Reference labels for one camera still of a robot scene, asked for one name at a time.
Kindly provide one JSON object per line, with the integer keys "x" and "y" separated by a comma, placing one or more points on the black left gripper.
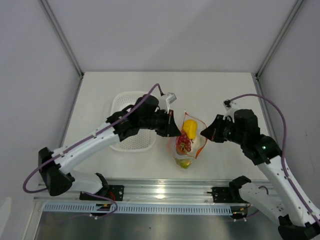
{"x": 170, "y": 128}

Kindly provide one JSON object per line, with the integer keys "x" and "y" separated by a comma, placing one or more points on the aluminium mounting rail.
{"x": 158, "y": 191}

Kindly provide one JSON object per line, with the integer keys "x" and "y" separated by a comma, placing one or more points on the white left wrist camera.
{"x": 166, "y": 100}

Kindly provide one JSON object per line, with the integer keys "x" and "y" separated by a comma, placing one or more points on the yellow pepper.
{"x": 190, "y": 127}

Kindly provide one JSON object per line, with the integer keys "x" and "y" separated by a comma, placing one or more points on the clear zip bag orange zipper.
{"x": 171, "y": 144}

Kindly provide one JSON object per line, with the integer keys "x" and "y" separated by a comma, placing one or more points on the white slotted cable duct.
{"x": 130, "y": 208}

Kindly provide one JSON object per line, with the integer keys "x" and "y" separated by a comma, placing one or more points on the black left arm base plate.
{"x": 113, "y": 192}

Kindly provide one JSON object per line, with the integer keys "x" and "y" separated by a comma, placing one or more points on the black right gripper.
{"x": 212, "y": 132}

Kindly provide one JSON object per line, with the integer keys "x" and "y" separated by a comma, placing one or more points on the right aluminium frame post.
{"x": 280, "y": 37}

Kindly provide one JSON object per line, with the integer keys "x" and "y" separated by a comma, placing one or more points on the left aluminium frame post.
{"x": 55, "y": 25}

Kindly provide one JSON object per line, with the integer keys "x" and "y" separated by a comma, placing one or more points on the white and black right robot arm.
{"x": 293, "y": 214}

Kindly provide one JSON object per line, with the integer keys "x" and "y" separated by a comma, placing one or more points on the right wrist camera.
{"x": 229, "y": 105}

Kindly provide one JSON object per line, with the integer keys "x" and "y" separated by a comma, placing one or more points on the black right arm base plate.
{"x": 231, "y": 193}

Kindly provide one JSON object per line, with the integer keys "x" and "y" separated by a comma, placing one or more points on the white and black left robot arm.
{"x": 147, "y": 113}

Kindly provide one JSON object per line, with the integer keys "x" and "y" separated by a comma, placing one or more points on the aluminium frame post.
{"x": 280, "y": 37}
{"x": 55, "y": 25}

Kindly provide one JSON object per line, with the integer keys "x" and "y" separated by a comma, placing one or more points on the green apple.
{"x": 184, "y": 163}

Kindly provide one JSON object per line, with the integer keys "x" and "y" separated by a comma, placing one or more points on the white cauliflower with green leaves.
{"x": 195, "y": 144}

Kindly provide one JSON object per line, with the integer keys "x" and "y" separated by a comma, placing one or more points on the white perforated plastic basket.
{"x": 145, "y": 139}

